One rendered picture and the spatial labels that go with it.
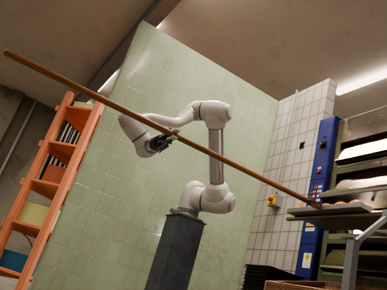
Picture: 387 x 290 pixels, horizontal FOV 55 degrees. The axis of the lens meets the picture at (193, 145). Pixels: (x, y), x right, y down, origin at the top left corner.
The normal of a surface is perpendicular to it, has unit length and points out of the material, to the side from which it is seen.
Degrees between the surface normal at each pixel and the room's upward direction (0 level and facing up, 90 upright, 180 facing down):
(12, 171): 90
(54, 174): 90
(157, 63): 90
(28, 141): 90
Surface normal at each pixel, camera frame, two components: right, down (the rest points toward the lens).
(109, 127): 0.48, -0.21
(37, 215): -0.18, -0.43
